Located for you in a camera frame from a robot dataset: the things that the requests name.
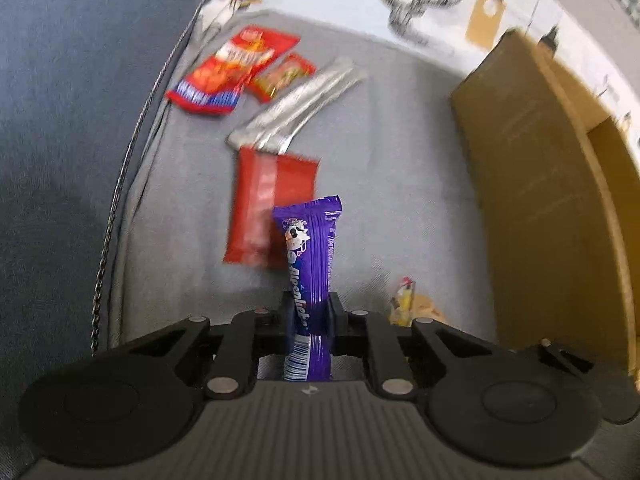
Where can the purple candy bar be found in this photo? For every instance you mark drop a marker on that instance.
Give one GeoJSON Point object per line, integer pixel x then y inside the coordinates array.
{"type": "Point", "coordinates": [310, 280]}

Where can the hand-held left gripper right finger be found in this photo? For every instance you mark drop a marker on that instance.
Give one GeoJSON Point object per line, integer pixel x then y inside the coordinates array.
{"type": "Point", "coordinates": [336, 320]}

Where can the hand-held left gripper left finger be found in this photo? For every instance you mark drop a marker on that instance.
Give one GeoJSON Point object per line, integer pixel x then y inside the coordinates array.
{"type": "Point", "coordinates": [286, 320]}

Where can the brown cardboard box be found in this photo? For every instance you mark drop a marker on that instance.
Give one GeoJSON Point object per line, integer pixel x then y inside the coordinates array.
{"type": "Point", "coordinates": [540, 185]}

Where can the yellow snack packet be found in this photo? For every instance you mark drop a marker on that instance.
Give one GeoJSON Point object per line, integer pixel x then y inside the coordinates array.
{"type": "Point", "coordinates": [407, 302]}

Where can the dark red flat packet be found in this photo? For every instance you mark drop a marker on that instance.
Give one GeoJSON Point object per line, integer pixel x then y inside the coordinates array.
{"type": "Point", "coordinates": [255, 210]}

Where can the red spicy snack packet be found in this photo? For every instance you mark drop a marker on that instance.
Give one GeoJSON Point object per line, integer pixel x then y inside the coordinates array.
{"type": "Point", "coordinates": [230, 67]}

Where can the small red snack packet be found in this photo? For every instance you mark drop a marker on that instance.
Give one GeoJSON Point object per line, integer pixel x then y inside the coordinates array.
{"type": "Point", "coordinates": [280, 77]}

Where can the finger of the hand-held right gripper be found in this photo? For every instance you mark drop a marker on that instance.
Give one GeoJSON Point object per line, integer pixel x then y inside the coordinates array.
{"type": "Point", "coordinates": [600, 385]}

